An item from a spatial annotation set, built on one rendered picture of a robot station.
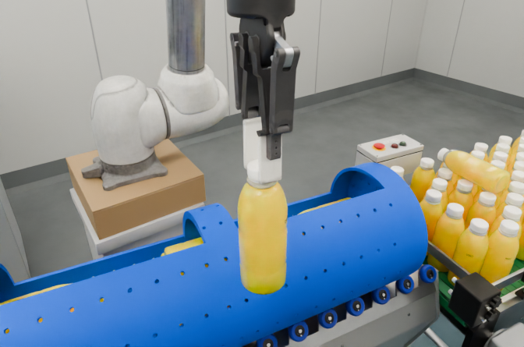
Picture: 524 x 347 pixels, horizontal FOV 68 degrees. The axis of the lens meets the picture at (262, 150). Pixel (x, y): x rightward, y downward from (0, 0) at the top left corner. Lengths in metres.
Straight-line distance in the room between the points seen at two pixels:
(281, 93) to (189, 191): 0.79
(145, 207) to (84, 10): 2.35
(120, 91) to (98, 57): 2.30
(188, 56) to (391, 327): 0.86
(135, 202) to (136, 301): 0.47
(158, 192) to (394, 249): 0.63
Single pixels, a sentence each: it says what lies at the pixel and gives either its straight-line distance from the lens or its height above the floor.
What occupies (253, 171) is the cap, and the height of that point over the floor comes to 1.44.
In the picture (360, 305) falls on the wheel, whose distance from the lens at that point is 0.98.
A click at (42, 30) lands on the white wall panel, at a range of 3.27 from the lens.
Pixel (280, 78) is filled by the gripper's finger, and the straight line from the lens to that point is 0.41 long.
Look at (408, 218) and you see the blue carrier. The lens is 0.89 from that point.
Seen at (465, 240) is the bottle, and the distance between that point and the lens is 1.11.
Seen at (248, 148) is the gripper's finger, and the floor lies 1.46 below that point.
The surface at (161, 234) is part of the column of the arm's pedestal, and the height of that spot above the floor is 0.94.
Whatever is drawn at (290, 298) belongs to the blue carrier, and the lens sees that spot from 0.77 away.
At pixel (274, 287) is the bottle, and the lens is 0.59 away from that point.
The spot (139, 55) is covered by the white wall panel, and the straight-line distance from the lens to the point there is 3.46.
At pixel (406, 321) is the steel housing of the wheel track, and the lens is 1.12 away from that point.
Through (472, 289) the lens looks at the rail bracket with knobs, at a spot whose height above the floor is 1.00.
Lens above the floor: 1.70
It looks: 28 degrees down
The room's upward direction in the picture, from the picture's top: straight up
